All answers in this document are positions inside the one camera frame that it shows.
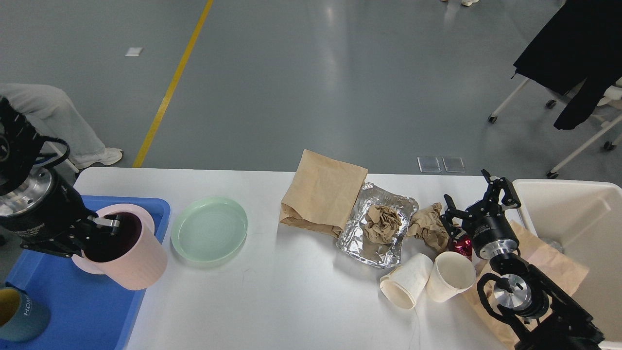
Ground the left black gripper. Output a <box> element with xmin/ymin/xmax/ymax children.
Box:
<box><xmin>0</xmin><ymin>168</ymin><xmax>122</xmax><ymax>258</ymax></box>

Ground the aluminium foil tray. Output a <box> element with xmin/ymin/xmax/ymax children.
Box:
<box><xmin>336</xmin><ymin>182</ymin><xmax>418</xmax><ymax>269</ymax></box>

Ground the white plastic bin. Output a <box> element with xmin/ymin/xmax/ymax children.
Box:
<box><xmin>513</xmin><ymin>179</ymin><xmax>622</xmax><ymax>350</ymax></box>

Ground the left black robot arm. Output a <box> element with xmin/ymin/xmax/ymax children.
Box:
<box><xmin>0</xmin><ymin>98</ymin><xmax>127</xmax><ymax>258</ymax></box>

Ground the white sneaker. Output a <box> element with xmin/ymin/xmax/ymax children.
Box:
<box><xmin>69</xmin><ymin>148</ymin><xmax>124</xmax><ymax>169</ymax></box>

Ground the crumpled brown paper in tray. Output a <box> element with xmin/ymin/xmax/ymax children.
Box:
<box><xmin>363</xmin><ymin>205</ymin><xmax>401</xmax><ymax>245</ymax></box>

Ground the black jacket on chair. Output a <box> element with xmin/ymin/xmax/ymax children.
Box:
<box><xmin>514</xmin><ymin>0</ymin><xmax>622</xmax><ymax>130</ymax></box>

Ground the brown paper bag right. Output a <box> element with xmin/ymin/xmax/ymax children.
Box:
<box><xmin>463</xmin><ymin>221</ymin><xmax>589</xmax><ymax>350</ymax></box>

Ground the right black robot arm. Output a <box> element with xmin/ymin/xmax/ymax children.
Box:
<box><xmin>440</xmin><ymin>169</ymin><xmax>605</xmax><ymax>350</ymax></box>

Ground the person in grey trousers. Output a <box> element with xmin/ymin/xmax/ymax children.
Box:
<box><xmin>0</xmin><ymin>83</ymin><xmax>105</xmax><ymax>158</ymax></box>

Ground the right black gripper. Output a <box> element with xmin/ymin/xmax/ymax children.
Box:
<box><xmin>440</xmin><ymin>169</ymin><xmax>522</xmax><ymax>261</ymax></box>

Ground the lying white paper cup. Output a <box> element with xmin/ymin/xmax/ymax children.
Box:
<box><xmin>379</xmin><ymin>253</ymin><xmax>433</xmax><ymax>310</ymax></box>

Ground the brown paper bag centre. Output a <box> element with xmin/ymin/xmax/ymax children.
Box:
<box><xmin>278</xmin><ymin>149</ymin><xmax>367</xmax><ymax>238</ymax></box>

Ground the brown paper bag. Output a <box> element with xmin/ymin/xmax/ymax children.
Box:
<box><xmin>278</xmin><ymin>149</ymin><xmax>367</xmax><ymax>238</ymax></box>
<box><xmin>463</xmin><ymin>221</ymin><xmax>589</xmax><ymax>350</ymax></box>

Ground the upright white paper cup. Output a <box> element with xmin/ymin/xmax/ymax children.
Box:
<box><xmin>426</xmin><ymin>252</ymin><xmax>476</xmax><ymax>303</ymax></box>

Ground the crumpled brown paper ball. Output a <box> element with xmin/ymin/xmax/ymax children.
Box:
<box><xmin>406</xmin><ymin>202</ymin><xmax>449</xmax><ymax>253</ymax></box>

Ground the white rolling chair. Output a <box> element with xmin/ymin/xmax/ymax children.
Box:
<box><xmin>487</xmin><ymin>78</ymin><xmax>622</xmax><ymax>179</ymax></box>

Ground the light green plate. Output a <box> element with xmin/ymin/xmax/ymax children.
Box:
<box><xmin>171</xmin><ymin>196</ymin><xmax>248</xmax><ymax>264</ymax></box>

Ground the blue yellow mug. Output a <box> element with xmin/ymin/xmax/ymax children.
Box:
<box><xmin>0</xmin><ymin>287</ymin><xmax>51</xmax><ymax>343</ymax></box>

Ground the red foil wrapper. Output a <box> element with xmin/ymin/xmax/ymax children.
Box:
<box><xmin>448</xmin><ymin>233</ymin><xmax>473</xmax><ymax>261</ymax></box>

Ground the pink mug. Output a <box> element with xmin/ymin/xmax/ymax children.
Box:
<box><xmin>83</xmin><ymin>213</ymin><xmax>168</xmax><ymax>291</ymax></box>

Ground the pink plate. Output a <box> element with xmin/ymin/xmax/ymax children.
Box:
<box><xmin>71</xmin><ymin>203</ymin><xmax>155</xmax><ymax>275</ymax></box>

